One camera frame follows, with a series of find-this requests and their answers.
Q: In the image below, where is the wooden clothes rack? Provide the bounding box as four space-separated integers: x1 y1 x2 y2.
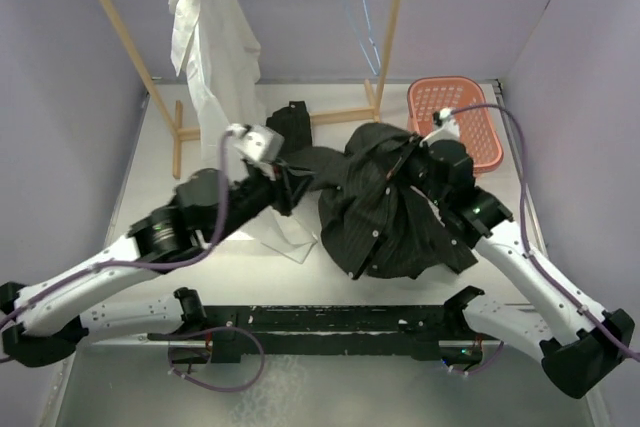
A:
98 0 401 180

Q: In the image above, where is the blue wire hanger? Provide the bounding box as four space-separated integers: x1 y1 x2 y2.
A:
327 0 382 73

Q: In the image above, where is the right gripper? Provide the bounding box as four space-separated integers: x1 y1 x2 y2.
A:
375 132 449 207

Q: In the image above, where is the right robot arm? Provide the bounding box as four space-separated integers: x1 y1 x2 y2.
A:
398 136 635 399

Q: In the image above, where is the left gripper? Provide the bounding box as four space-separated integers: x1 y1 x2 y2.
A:
212 159 320 244

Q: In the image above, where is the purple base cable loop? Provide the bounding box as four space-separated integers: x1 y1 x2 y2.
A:
167 324 267 392

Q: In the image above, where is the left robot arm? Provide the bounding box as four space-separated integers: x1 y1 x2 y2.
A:
1 161 314 368

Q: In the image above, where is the black striped shirt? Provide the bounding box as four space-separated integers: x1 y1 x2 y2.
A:
266 102 477 279

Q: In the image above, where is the pink laundry basket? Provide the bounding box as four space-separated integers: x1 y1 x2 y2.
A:
407 76 504 174

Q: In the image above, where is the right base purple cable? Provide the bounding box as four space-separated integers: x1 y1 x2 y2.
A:
447 336 506 378

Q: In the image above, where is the white shirt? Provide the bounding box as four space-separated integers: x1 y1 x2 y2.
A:
167 0 319 265

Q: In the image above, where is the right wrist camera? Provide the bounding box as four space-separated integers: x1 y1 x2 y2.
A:
421 108 460 145

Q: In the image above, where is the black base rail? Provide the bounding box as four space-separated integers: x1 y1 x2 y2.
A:
144 302 486 364

